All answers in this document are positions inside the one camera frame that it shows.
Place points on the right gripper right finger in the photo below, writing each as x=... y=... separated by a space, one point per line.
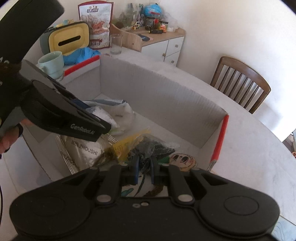
x=173 y=178

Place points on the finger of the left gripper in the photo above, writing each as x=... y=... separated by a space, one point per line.
x=45 y=107
x=75 y=102

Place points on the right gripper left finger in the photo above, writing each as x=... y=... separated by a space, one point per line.
x=117 y=176

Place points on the cartoon face charm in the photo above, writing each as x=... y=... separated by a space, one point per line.
x=183 y=161

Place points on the green tassel face sachet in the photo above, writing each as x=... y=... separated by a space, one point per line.
x=144 y=188

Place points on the yellow small box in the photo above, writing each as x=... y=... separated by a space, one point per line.
x=121 y=149

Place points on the black item clear bag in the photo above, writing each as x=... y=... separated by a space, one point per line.
x=146 y=147

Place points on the white plastic bag pouch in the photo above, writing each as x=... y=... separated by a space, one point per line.
x=116 y=112

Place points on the silver zhoushi foil packet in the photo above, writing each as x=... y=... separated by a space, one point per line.
x=80 y=154

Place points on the person left hand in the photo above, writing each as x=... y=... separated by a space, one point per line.
x=12 y=135

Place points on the mint green mug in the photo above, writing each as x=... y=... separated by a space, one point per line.
x=52 y=64

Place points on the blue rubber gloves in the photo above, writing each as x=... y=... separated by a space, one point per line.
x=80 y=55

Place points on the red cardboard box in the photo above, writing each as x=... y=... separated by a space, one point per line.
x=164 y=98

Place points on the yellow tissue box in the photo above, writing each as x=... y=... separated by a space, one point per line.
x=65 y=39

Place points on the clear drinking glass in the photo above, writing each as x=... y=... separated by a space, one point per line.
x=115 y=44

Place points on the red white snack bag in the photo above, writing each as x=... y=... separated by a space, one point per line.
x=97 y=15

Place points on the white wooden sideboard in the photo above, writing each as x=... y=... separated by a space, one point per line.
x=165 y=47

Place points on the wooden chair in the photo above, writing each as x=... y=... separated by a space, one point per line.
x=240 y=83

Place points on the blue globe toy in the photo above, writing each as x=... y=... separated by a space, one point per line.
x=151 y=10

